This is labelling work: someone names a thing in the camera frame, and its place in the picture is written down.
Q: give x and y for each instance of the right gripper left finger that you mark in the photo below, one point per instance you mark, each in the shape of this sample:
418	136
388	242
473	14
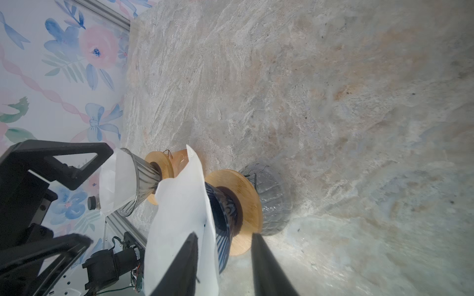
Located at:
180	278

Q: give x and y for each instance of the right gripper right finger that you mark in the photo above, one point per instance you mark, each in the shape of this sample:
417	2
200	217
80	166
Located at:
268	276

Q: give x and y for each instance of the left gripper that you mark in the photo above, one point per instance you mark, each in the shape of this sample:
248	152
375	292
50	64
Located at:
32	261

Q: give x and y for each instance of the blue glass dripper cone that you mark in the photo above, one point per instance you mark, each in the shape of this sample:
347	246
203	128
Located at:
225	215

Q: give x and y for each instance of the grey glass dripper cone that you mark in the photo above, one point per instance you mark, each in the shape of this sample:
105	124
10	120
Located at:
142	181

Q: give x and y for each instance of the grey glass carafe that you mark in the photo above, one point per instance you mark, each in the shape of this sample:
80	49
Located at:
274	196

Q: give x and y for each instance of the orange glass carafe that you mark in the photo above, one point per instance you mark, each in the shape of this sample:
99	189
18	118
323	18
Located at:
179	160

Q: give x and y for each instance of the aluminium rail frame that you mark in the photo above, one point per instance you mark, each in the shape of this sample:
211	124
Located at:
120	225

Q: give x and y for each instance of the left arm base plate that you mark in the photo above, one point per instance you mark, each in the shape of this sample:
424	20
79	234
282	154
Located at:
73	284

